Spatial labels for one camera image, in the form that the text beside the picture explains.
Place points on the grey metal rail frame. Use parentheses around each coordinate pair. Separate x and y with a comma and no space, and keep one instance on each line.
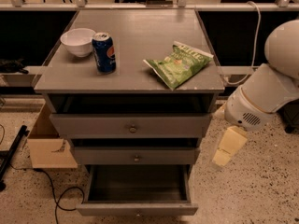
(149,6)

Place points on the white bowl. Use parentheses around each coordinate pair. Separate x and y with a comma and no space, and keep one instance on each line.
(78,41)

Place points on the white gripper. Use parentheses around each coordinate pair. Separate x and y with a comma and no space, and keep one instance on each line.
(242,111)

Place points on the grey bottom drawer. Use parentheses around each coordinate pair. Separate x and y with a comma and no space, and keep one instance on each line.
(142,190)

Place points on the grey drawer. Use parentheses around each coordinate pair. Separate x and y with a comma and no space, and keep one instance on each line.
(142,190)
(135,155)
(76,126)

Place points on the green chip bag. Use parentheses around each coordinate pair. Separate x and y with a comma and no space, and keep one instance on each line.
(182,64)

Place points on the black object on rail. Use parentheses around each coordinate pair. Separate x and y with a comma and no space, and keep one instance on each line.
(12,66)

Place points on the grey middle drawer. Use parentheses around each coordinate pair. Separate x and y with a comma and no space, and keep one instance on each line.
(135,155)

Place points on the black stand leg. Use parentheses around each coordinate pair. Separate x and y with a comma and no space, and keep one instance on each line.
(7,155)

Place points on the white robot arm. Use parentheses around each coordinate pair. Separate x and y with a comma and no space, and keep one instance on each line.
(270,87)

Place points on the grey top drawer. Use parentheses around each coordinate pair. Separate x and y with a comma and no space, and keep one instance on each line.
(76,126)

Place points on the grey drawer cabinet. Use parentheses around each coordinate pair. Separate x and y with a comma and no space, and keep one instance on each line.
(195,97)

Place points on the cardboard box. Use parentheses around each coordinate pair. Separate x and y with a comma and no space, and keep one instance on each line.
(47,148)

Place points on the blue pepsi can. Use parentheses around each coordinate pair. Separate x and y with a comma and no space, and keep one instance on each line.
(103,50)

